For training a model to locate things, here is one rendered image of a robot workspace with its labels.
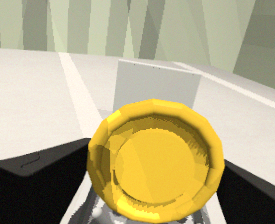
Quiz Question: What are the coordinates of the yellow round plate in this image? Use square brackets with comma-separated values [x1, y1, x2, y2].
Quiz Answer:
[87, 99, 224, 224]

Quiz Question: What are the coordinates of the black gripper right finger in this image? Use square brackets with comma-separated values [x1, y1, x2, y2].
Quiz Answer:
[216, 159, 275, 224]

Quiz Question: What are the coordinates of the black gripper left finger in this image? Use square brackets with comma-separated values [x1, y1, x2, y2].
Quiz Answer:
[0, 137, 92, 224]

